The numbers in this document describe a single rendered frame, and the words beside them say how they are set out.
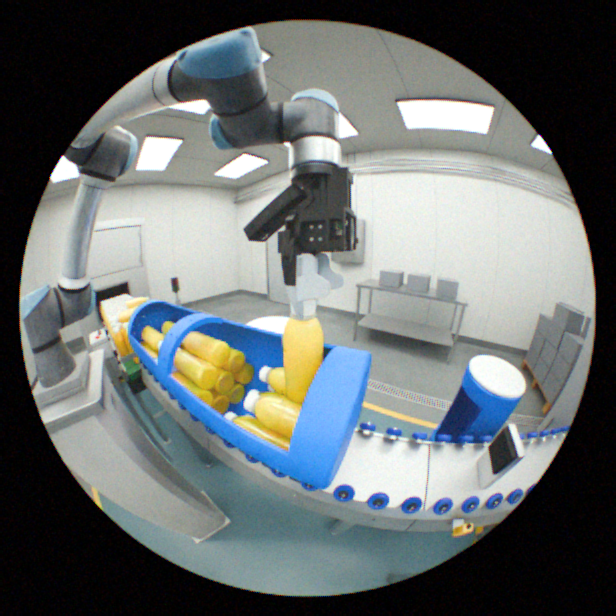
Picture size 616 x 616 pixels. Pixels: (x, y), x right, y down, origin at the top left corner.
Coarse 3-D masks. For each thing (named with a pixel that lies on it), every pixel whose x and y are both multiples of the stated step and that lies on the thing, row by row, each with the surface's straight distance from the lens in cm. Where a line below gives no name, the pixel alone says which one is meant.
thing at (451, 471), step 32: (352, 448) 55; (384, 448) 57; (416, 448) 60; (448, 448) 64; (480, 448) 70; (544, 448) 90; (256, 480) 59; (352, 480) 51; (384, 480) 53; (416, 480) 55; (448, 480) 59; (512, 480) 72; (320, 512) 56; (352, 512) 53
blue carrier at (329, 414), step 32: (160, 320) 96; (192, 320) 52; (224, 320) 56; (160, 352) 54; (256, 352) 61; (352, 352) 33; (256, 384) 63; (320, 384) 27; (352, 384) 26; (320, 416) 26; (352, 416) 28; (256, 448) 33; (320, 448) 26; (320, 480) 31
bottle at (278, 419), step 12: (264, 396) 38; (276, 396) 37; (252, 408) 39; (264, 408) 36; (276, 408) 35; (288, 408) 34; (300, 408) 34; (264, 420) 36; (276, 420) 34; (288, 420) 34; (288, 432) 34
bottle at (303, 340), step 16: (288, 320) 30; (304, 320) 29; (288, 336) 29; (304, 336) 28; (320, 336) 30; (288, 352) 30; (304, 352) 29; (320, 352) 31; (288, 368) 32; (304, 368) 31; (288, 384) 35; (304, 384) 33
